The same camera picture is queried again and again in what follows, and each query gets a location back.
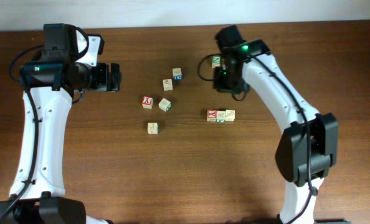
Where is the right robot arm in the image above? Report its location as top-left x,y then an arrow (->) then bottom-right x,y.
212,26 -> 339,223

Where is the plain wooden picture block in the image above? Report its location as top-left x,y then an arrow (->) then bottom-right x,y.
225,110 -> 235,122

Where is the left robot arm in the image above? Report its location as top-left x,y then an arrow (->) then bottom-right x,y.
0,24 -> 122,224

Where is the wooden block green A side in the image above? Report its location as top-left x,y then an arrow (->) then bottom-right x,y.
216,110 -> 226,123

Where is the red y block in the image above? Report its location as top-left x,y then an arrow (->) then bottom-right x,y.
206,110 -> 217,122
141,96 -> 153,109

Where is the green N wooden block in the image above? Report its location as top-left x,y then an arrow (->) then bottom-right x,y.
212,55 -> 221,68

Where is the wooden block yellow side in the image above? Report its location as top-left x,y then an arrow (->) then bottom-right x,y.
147,123 -> 159,134

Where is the wooden block ice cream picture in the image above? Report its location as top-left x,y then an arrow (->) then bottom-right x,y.
163,79 -> 173,91

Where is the blue-sided wooden block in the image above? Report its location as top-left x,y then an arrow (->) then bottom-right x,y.
172,68 -> 183,80

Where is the right camera cable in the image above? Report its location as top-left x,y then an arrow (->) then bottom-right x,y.
197,53 -> 251,102

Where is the left camera cable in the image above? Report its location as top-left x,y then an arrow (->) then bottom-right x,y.
0,45 -> 45,224

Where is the camera cable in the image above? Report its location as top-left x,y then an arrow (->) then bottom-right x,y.
0,45 -> 45,224
197,53 -> 251,102

